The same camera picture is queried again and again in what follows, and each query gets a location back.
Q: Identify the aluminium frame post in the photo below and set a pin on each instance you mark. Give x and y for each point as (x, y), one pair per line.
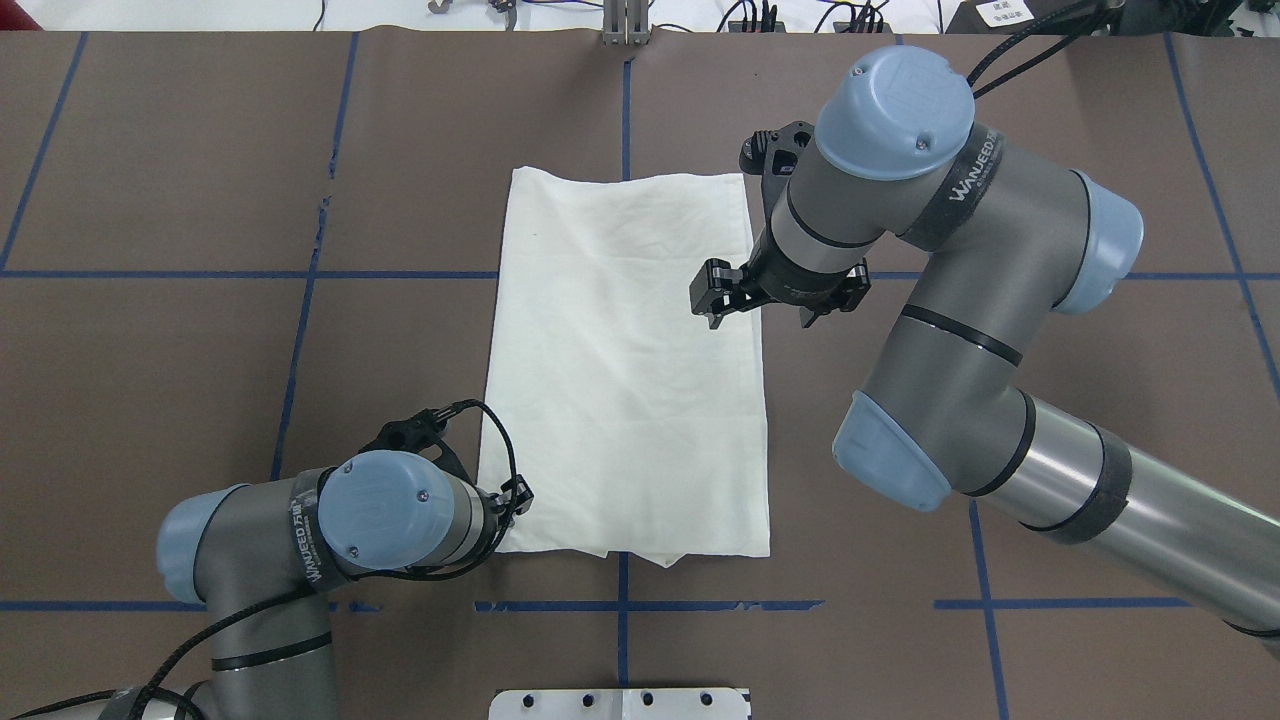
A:
(626, 23)

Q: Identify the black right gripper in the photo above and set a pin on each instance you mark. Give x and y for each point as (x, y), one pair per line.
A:
(790, 290)

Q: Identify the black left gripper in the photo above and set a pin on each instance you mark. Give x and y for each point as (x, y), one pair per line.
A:
(497, 524)

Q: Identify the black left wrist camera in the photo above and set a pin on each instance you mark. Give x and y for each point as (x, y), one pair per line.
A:
(422, 431)

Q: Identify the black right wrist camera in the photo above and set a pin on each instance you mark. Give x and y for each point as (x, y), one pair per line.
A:
(717, 283)

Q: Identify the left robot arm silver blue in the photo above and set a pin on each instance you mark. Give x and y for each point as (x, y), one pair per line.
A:
(264, 558)

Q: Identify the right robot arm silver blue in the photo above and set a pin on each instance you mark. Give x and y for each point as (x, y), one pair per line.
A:
(1011, 238)

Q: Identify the cream long-sleeve cat shirt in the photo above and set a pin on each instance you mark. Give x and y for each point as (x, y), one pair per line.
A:
(638, 428)

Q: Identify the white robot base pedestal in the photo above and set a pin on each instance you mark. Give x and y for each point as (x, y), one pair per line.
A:
(623, 703)

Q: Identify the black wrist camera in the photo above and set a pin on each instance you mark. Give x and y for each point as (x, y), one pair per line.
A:
(717, 283)
(422, 431)

